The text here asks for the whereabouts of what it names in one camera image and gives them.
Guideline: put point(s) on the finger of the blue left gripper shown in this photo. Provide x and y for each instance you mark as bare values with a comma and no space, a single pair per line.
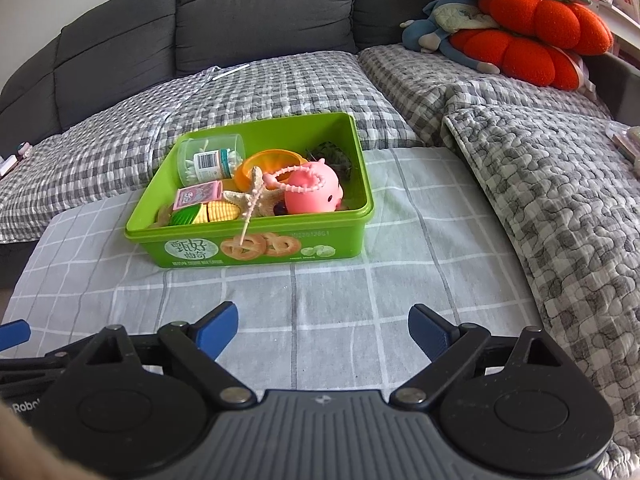
13,334

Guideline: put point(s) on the orange plastic toy bowl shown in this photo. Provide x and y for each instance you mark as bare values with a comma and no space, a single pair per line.
268,161

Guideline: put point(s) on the light grid ottoman cloth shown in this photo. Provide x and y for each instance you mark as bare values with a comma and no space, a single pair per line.
338,324

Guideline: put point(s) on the pink card pack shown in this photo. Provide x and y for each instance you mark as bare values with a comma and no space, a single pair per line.
200,193

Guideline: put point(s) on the pink pig toy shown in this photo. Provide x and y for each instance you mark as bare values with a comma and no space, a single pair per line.
311,188

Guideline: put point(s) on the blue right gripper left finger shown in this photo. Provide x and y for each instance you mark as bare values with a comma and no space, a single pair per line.
214,331

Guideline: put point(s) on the grey checkered sofa cover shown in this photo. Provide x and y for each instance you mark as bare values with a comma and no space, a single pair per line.
397,97

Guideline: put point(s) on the dark grey sofa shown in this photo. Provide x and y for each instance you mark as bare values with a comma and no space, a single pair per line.
124,47

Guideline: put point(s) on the blue plush monkey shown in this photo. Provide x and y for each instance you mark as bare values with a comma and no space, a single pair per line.
442,18

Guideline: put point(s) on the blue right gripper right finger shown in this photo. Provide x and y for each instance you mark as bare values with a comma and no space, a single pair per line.
433,334

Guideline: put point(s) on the grey patterned quilt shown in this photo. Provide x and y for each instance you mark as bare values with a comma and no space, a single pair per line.
569,202

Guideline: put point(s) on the beige starfish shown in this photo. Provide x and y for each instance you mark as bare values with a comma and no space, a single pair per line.
259,200

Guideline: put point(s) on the green plastic storage box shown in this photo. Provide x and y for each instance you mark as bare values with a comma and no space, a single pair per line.
261,240

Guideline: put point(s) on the yellow toy corn cob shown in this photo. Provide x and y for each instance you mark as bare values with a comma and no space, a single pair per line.
210,212

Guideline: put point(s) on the pink bottle on sofa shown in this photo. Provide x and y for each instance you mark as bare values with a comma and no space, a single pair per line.
23,152

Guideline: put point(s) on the clear cotton swab jar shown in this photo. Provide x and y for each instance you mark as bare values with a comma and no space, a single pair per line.
214,157

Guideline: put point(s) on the red pumpkin cushion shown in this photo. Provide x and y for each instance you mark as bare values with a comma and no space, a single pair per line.
539,41

